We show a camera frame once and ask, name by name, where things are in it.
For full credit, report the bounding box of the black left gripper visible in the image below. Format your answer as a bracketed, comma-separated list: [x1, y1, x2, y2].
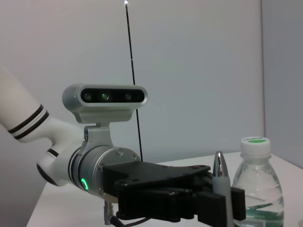
[99, 162, 228, 227]

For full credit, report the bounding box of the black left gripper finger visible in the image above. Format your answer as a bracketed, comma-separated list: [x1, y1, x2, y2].
[230, 186, 246, 221]

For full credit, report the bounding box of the silver grey pen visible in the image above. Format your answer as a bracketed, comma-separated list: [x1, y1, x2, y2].
[212, 151, 234, 227]

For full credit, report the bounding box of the clear water bottle green label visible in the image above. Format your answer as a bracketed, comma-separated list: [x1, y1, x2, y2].
[232, 136, 285, 227]

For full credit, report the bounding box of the black ceiling light track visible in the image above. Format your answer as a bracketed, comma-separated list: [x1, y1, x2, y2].
[124, 0, 144, 163]

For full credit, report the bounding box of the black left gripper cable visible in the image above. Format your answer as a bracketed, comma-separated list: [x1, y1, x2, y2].
[102, 200, 149, 227]

